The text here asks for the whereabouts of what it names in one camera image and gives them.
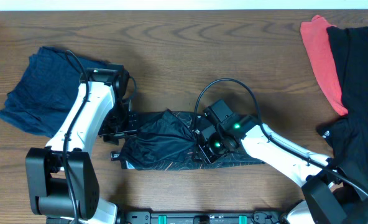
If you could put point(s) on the red orange garment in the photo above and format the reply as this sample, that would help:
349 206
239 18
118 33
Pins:
316 42

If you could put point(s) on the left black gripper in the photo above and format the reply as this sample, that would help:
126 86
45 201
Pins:
129 123

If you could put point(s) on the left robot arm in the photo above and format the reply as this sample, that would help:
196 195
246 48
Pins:
61 179

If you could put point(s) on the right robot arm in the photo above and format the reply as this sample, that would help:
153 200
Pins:
334 192

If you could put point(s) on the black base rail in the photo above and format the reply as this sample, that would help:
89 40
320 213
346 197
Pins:
142 217

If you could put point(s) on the plain black t-shirt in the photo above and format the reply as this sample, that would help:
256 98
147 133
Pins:
348 135

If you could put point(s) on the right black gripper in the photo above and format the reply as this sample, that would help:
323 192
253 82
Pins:
207 157

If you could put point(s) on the folded navy blue garment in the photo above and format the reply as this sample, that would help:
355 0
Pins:
45 94

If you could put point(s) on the black patterned cycling jersey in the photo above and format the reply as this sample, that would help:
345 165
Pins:
163 141

